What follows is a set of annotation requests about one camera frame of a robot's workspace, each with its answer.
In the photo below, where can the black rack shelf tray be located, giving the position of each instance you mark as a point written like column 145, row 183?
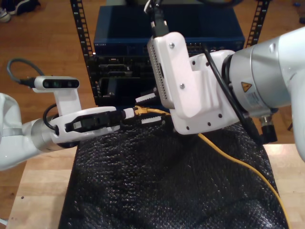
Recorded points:
column 119, row 101

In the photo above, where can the black rack server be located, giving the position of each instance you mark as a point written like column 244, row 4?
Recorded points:
column 114, row 69

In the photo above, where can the black textured mat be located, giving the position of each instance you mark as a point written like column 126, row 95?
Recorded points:
column 166, row 190

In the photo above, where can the dark wooden stool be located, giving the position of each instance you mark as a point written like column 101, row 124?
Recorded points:
column 290, row 126

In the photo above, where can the white sneaker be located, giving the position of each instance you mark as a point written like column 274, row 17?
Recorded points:
column 4, row 15

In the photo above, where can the dark sneaker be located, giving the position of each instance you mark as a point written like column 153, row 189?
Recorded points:
column 23, row 6

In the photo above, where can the small blue object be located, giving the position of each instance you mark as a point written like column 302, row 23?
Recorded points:
column 296, row 4

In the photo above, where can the blue network switch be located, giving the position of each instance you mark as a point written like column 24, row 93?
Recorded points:
column 119, row 23

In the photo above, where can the black perforated rack post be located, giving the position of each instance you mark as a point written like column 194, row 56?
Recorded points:
column 261, row 23
column 78, row 23

